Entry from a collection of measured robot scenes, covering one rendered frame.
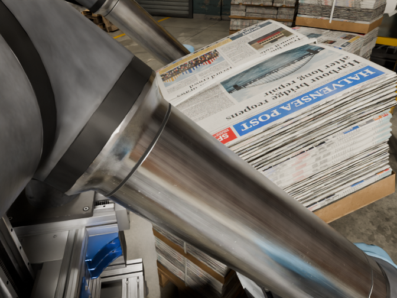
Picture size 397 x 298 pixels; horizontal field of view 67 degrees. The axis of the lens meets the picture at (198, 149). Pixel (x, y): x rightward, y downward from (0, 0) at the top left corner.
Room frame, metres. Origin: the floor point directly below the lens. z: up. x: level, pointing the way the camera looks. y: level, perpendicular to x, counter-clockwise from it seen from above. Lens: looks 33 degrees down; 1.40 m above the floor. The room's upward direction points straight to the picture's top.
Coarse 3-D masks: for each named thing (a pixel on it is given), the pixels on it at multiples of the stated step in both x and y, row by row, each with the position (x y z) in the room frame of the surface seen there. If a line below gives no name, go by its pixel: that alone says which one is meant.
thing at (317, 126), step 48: (336, 48) 0.48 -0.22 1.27; (240, 96) 0.43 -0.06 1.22; (288, 96) 0.38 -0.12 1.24; (336, 96) 0.34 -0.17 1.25; (384, 96) 0.36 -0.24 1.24; (240, 144) 0.31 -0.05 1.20; (288, 144) 0.33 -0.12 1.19; (336, 144) 0.35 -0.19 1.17; (384, 144) 0.37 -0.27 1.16; (288, 192) 0.33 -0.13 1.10; (336, 192) 0.35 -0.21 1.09
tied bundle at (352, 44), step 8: (304, 32) 1.62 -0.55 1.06; (312, 32) 1.62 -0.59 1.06; (320, 32) 1.62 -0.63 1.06; (328, 32) 1.64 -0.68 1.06; (320, 40) 1.44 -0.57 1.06; (328, 40) 1.44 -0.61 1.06; (336, 40) 1.44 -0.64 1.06; (344, 40) 1.44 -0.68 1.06; (352, 40) 1.44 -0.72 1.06; (360, 40) 1.49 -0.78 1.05; (352, 48) 1.39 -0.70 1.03; (360, 48) 1.53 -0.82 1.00
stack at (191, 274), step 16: (160, 240) 0.87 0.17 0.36; (176, 240) 0.79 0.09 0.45; (160, 256) 0.87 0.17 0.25; (176, 256) 0.81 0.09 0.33; (208, 256) 0.69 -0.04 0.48; (160, 272) 0.87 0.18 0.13; (176, 272) 0.81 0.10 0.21; (192, 272) 0.75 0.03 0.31; (224, 272) 0.65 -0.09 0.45; (192, 288) 0.75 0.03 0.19; (208, 288) 0.69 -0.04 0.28; (224, 288) 0.67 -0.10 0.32
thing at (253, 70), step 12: (300, 48) 0.53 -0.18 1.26; (312, 48) 0.51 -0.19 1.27; (264, 60) 0.53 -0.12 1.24; (276, 60) 0.51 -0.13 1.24; (240, 72) 0.52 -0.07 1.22; (252, 72) 0.50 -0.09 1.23; (216, 84) 0.50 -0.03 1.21; (228, 84) 0.49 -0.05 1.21; (180, 96) 0.50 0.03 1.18; (192, 96) 0.49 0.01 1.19; (204, 96) 0.48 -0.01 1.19; (180, 108) 0.47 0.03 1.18
